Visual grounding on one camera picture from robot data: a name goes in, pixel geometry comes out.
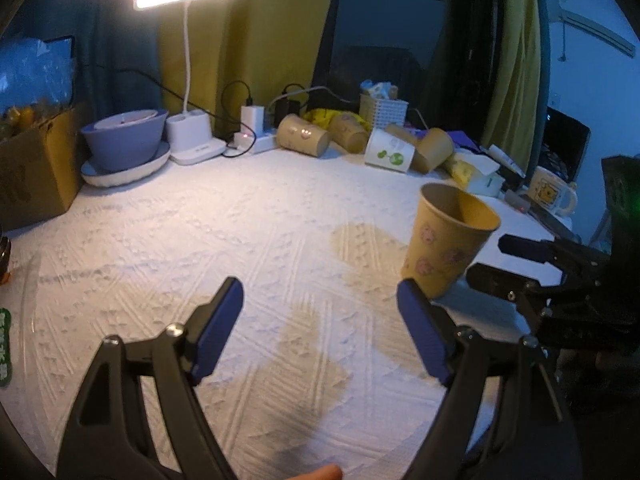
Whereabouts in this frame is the tan paper cup with pink prints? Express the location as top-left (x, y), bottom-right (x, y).
top-left (400, 182), bottom-right (501, 299)

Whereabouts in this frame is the lying brown paper cup right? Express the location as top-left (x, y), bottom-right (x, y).
top-left (385, 124), bottom-right (454, 174)

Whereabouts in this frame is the white cup with green print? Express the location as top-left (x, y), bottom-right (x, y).
top-left (364, 128), bottom-right (416, 174)

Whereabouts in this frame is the lying tan paper cup middle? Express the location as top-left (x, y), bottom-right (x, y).
top-left (329, 113), bottom-right (369, 154)

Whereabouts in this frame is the lying tan paper cup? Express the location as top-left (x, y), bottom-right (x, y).
top-left (277, 114), bottom-right (331, 158)
top-left (329, 113), bottom-right (369, 154)

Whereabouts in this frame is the lying tan paper cup left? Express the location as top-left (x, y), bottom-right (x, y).
top-left (277, 114), bottom-right (331, 158)

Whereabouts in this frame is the fingertip at bottom edge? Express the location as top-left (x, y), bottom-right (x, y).
top-left (290, 464), bottom-right (343, 480)

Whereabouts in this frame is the white mug with yellow print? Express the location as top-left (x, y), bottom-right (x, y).
top-left (526, 166), bottom-right (578, 218)

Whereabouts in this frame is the white tissue box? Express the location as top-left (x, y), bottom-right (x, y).
top-left (444, 151), bottom-right (504, 197)

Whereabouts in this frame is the black laptop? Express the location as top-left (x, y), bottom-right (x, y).
top-left (538, 107), bottom-right (591, 183)

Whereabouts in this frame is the green label sticker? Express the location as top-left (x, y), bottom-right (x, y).
top-left (0, 308), bottom-right (12, 388)

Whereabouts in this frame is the white textured tablecloth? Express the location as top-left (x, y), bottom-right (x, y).
top-left (0, 146), bottom-right (574, 480)

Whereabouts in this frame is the yellow curtain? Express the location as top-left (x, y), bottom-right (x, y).
top-left (482, 0), bottom-right (541, 169)

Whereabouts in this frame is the white woven basket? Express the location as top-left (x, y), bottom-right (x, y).
top-left (359, 94), bottom-right (409, 129)

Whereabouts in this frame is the white air conditioner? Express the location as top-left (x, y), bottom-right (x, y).
top-left (547, 0), bottom-right (638, 58)

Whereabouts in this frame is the white plate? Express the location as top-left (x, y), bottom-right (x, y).
top-left (80, 141), bottom-right (170, 188)

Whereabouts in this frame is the yellow snack bag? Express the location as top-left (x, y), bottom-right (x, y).
top-left (302, 108), bottom-right (372, 132)

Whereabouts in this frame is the cardboard box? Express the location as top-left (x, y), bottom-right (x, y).
top-left (0, 101), bottom-right (93, 231)

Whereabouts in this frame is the blue-grey bowl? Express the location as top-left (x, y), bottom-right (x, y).
top-left (80, 110), bottom-right (168, 172)

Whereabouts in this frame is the white power strip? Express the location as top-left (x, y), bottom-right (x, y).
top-left (226, 129), bottom-right (278, 156)

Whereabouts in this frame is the black power adapter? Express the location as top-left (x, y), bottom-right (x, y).
top-left (273, 98), bottom-right (302, 126)

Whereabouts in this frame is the white desk lamp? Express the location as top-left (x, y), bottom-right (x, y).
top-left (132, 0), bottom-right (227, 166)

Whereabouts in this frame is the white charger plug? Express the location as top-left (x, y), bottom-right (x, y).
top-left (241, 105), bottom-right (265, 136)

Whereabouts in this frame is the black cable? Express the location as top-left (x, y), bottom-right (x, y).
top-left (79, 63), bottom-right (252, 134)

